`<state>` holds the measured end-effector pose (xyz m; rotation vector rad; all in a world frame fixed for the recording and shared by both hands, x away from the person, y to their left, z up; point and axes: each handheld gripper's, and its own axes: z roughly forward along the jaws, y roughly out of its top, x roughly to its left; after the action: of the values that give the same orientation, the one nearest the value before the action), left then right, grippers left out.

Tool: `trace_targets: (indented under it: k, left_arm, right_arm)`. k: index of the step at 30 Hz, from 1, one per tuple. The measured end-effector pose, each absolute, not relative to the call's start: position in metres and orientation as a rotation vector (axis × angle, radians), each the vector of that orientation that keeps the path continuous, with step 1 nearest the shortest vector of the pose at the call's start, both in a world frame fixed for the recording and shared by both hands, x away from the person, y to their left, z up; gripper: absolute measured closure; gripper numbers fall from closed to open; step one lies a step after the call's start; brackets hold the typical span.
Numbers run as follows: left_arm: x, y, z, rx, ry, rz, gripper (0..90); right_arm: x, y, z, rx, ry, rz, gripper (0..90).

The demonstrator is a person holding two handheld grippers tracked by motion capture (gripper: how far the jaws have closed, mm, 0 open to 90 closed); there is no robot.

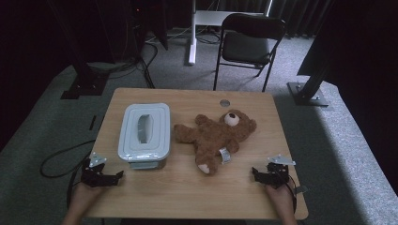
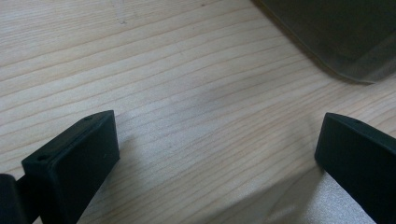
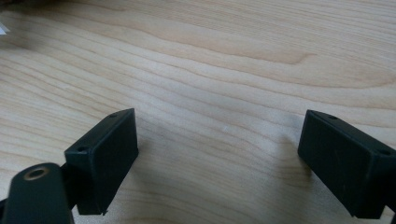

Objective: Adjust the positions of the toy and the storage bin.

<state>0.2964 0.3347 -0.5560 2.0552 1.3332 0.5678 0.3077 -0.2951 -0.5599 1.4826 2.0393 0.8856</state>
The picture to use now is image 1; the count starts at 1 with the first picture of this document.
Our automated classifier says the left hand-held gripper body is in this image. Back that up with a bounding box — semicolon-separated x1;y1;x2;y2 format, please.
82;152;109;188

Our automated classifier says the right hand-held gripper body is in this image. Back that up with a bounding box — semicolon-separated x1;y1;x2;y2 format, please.
266;154;297;189

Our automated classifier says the clear brown storage box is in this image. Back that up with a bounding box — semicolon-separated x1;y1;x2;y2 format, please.
128;157;167;171

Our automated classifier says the brown teddy bear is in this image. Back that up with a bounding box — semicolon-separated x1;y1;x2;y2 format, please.
173;109;258;176

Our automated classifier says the pale blue box lid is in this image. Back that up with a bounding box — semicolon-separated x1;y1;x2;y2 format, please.
117;102;172;162

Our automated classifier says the person's left hand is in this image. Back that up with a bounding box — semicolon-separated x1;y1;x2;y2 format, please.
69;182;105;214

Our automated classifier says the person's right hand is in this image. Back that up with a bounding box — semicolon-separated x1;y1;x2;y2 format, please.
265;182;297;218

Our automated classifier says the black metal stand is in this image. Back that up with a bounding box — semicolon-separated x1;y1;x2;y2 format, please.
286;0;337;108
46;0;111;100

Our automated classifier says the black folding chair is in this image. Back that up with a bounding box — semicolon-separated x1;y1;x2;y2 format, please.
213;12;287;93

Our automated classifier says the dark curtain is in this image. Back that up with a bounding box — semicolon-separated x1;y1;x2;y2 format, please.
268;0;333;38

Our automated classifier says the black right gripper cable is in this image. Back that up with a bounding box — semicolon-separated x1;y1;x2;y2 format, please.
283;174;299;215

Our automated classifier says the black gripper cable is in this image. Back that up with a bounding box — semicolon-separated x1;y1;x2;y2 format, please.
39;139;97;210
283;174;299;215

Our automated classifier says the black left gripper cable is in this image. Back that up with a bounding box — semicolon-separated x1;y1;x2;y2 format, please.
39;139;97;210

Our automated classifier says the black floor cable bundle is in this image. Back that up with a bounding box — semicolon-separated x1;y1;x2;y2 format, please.
87;40;159;90

